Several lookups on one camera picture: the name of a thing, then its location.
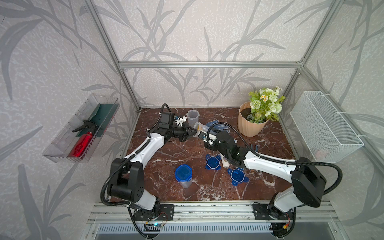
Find clear container blue lid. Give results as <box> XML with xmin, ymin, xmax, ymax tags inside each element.
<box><xmin>187</xmin><ymin>110</ymin><xmax>200</xmax><ymax>127</ymax></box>
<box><xmin>193</xmin><ymin>122</ymin><xmax>209</xmax><ymax>140</ymax></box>
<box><xmin>175</xmin><ymin>165</ymin><xmax>193</xmax><ymax>189</ymax></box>

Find white shampoo bottle yellow cap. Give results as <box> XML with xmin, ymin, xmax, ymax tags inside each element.
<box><xmin>220</xmin><ymin>153</ymin><xmax>230</xmax><ymax>168</ymax></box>

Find clear container blue lid front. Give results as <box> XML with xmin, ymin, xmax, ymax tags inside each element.
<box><xmin>175</xmin><ymin>165</ymin><xmax>193</xmax><ymax>189</ymax></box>

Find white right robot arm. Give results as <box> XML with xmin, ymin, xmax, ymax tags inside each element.
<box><xmin>197</xmin><ymin>124</ymin><xmax>343</xmax><ymax>219</ymax></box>

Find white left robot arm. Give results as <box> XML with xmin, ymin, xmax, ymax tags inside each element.
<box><xmin>100</xmin><ymin>104</ymin><xmax>197</xmax><ymax>212</ymax></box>

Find blue dotted work glove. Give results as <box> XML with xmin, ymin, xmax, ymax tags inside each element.
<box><xmin>206</xmin><ymin>120</ymin><xmax>230</xmax><ymax>134</ymax></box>

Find beige ribbed flower pot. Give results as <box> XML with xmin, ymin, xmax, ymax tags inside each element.
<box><xmin>238</xmin><ymin>102</ymin><xmax>268</xmax><ymax>137</ymax></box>

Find green white artificial flowers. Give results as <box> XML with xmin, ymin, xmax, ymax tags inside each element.
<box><xmin>246</xmin><ymin>86</ymin><xmax>286</xmax><ymax>124</ymax></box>

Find green mat in tray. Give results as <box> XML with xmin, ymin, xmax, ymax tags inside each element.
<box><xmin>77</xmin><ymin>104</ymin><xmax>120</xmax><ymax>138</ymax></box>

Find red spray bottle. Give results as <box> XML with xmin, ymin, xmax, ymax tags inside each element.
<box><xmin>69</xmin><ymin>120</ymin><xmax>99</xmax><ymax>158</ymax></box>

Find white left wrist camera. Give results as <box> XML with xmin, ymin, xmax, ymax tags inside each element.
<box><xmin>174</xmin><ymin>116</ymin><xmax>187</xmax><ymax>126</ymax></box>

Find blue garden fork wooden handle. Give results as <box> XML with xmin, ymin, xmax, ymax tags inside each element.
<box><xmin>247</xmin><ymin>144</ymin><xmax>259</xmax><ymax>152</ymax></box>

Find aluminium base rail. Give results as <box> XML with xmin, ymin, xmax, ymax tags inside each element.
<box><xmin>82</xmin><ymin>201</ymin><xmax>348</xmax><ymax>240</ymax></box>

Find clear plastic wall tray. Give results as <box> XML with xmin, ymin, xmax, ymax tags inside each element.
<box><xmin>43</xmin><ymin>94</ymin><xmax>120</xmax><ymax>163</ymax></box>

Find white wire mesh basket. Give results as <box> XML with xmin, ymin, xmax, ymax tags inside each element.
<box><xmin>290</xmin><ymin>91</ymin><xmax>365</xmax><ymax>163</ymax></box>

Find aluminium frame post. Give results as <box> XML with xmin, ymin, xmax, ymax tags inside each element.
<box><xmin>85</xmin><ymin>0</ymin><xmax>141</xmax><ymax>113</ymax></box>

